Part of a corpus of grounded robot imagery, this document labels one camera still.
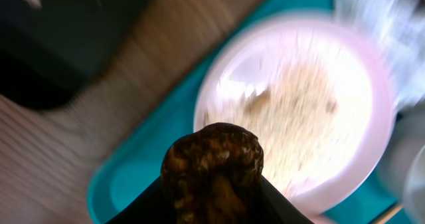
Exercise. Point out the brown food scrap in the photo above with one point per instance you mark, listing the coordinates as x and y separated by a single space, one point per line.
213 175

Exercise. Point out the white napkin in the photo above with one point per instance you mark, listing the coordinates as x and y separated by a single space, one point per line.
397 27

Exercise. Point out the wooden chopstick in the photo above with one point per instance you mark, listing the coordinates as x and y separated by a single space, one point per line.
388 214

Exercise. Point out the black rectangular tray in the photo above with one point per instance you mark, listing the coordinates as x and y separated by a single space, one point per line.
51 49

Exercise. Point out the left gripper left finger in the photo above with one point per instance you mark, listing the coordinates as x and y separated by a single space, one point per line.
150 207

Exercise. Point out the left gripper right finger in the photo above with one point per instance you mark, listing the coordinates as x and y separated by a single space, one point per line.
271 207

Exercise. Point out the small white plate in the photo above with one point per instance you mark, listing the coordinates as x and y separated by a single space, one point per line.
413 194

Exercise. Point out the large white plate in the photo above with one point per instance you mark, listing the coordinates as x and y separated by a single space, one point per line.
318 96

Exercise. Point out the teal serving tray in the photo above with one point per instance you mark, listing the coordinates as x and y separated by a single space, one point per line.
137 163

